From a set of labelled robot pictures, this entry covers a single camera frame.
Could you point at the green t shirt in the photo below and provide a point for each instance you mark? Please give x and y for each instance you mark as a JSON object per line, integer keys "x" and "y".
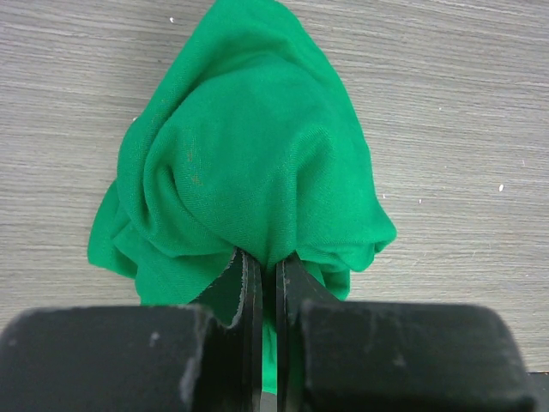
{"x": 249, "y": 142}

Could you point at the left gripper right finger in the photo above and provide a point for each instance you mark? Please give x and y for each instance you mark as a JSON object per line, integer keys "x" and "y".
{"x": 336, "y": 355}

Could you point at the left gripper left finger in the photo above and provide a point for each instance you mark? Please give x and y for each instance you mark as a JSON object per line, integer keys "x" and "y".
{"x": 204, "y": 356}

